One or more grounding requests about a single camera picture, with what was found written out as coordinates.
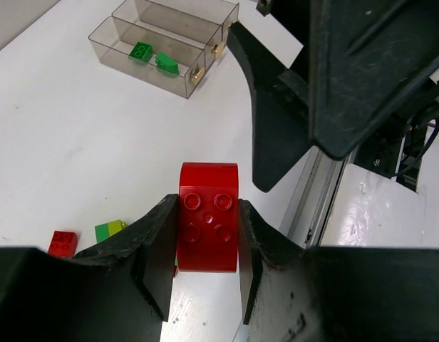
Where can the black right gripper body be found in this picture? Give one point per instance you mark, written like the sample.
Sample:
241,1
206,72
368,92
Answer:
382,152

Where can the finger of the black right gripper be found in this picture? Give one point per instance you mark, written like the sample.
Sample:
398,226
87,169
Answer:
279,116
365,59

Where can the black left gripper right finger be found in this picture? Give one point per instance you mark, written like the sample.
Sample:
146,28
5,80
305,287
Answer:
333,293

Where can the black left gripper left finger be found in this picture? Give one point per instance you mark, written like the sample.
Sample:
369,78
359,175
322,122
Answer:
116,290

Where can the small green lego brick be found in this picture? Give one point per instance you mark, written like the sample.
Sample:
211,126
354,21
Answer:
101,232

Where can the lime long lego brick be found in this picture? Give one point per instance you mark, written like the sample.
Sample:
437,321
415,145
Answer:
116,226

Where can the red curved lego brick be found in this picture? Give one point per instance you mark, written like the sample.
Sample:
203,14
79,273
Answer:
207,238

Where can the green curved lego brick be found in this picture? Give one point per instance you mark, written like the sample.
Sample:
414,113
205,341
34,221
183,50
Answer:
167,65

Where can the green square lego brick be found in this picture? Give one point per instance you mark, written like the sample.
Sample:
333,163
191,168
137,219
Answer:
141,52

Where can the clear middle container bin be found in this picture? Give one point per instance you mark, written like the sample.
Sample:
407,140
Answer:
213,47

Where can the clear container bin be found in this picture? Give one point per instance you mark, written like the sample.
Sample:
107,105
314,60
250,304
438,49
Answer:
198,20
114,39
213,47

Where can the clear right container bin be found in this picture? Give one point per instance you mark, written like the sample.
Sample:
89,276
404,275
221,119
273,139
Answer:
198,20

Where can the clear left container bin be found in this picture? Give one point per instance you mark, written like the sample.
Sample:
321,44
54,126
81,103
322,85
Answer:
114,39

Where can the aluminium table edge rail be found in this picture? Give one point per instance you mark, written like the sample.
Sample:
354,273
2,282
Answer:
310,204

